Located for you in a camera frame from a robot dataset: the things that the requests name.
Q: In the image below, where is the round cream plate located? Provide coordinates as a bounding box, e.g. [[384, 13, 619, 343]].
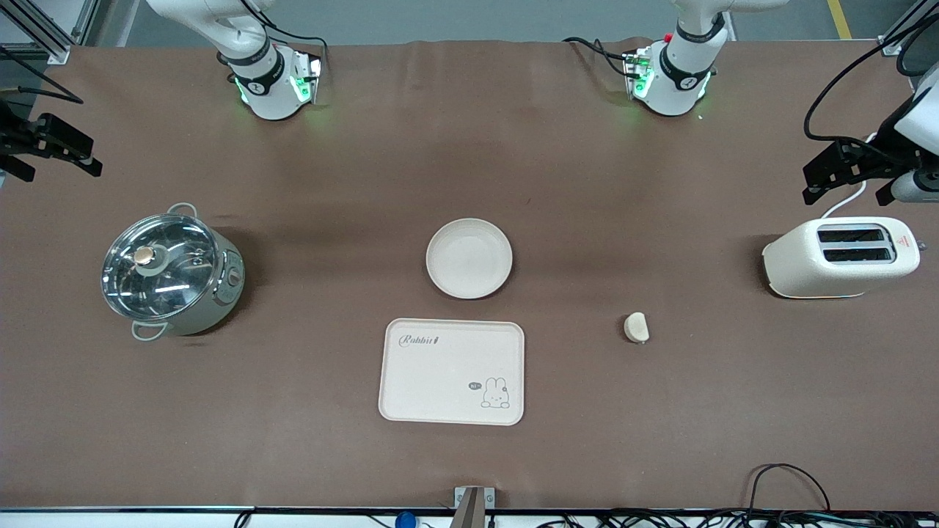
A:
[[425, 218, 514, 300]]

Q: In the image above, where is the cream rabbit print tray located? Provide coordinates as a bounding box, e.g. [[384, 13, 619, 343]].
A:
[[378, 318, 526, 427]]

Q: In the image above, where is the cream two-slot toaster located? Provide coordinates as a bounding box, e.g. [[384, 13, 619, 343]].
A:
[[761, 216, 927, 299]]

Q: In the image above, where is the glass pot lid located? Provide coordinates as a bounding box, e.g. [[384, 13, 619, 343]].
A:
[[101, 213, 221, 322]]

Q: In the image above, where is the steel pot with glass lid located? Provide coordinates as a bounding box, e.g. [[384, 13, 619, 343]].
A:
[[103, 203, 246, 342]]

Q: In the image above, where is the brown table cover cloth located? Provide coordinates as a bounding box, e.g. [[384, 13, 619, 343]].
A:
[[0, 37, 939, 513]]

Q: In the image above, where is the white toaster power cable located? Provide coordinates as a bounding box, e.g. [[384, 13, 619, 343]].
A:
[[820, 132, 879, 219]]

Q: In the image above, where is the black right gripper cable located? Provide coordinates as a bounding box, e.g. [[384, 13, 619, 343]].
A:
[[0, 44, 83, 103]]

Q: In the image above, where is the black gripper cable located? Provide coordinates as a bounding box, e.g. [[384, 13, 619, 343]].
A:
[[0, 44, 83, 103], [803, 13, 939, 144]]

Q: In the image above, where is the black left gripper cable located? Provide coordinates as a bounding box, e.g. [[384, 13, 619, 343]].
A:
[[803, 13, 939, 144]]

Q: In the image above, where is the aluminium frame profile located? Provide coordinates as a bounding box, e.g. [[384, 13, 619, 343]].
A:
[[879, 0, 939, 58], [0, 0, 100, 65]]

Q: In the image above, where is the black arm base cable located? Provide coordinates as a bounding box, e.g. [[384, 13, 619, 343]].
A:
[[563, 37, 640, 78], [242, 0, 329, 74]]

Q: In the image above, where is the black looped table cable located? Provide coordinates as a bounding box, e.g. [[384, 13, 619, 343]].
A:
[[747, 463, 834, 514]]

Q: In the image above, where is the black cable bundle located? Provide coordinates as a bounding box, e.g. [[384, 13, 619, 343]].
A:
[[528, 509, 939, 528]]

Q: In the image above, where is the metal table edge bracket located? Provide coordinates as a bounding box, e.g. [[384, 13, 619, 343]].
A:
[[453, 485, 495, 528]]

